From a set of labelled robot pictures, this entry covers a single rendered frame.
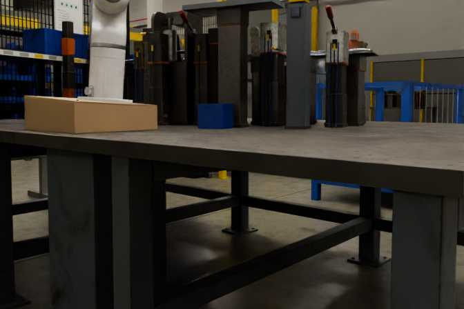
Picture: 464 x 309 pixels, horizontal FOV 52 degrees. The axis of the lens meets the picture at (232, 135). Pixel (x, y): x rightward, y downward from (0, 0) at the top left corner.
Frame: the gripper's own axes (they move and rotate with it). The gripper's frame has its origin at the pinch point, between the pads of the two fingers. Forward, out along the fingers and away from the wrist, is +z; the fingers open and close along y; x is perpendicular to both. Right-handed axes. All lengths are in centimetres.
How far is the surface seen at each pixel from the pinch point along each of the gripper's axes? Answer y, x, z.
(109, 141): -68, -18, 49
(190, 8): -9.6, 13.0, 3.7
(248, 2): -2.9, -10.0, 3.5
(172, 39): 1.3, 36.2, 12.2
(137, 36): 146, 250, -24
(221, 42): -3.3, 3.2, 16.6
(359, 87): 41, -31, 33
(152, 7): 306, 424, -96
